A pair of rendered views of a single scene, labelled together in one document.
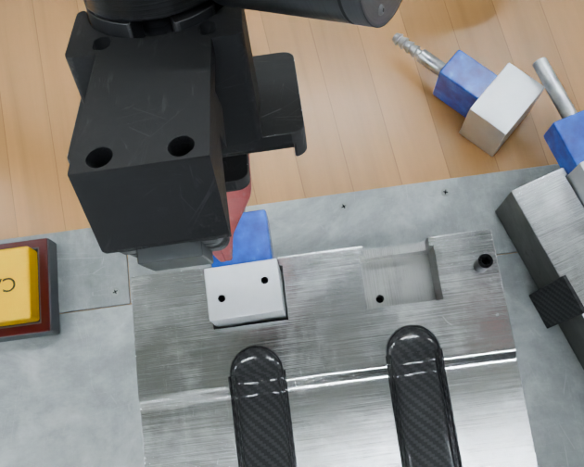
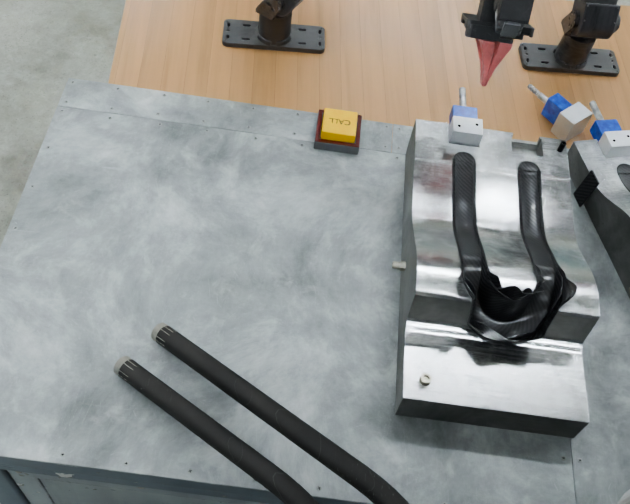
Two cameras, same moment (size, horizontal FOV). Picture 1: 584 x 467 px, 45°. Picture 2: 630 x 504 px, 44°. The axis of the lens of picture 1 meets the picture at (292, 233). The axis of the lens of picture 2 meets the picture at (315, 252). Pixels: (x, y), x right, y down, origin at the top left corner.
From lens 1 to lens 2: 0.99 m
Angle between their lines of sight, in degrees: 20
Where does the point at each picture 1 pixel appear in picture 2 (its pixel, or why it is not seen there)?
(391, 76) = (522, 103)
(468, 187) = not seen: hidden behind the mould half
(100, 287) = (378, 143)
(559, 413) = (580, 237)
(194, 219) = (523, 14)
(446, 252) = (546, 142)
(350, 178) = not seen: hidden behind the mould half
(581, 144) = (605, 129)
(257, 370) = (463, 160)
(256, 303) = (472, 130)
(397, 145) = (521, 128)
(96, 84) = not seen: outside the picture
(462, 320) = (550, 164)
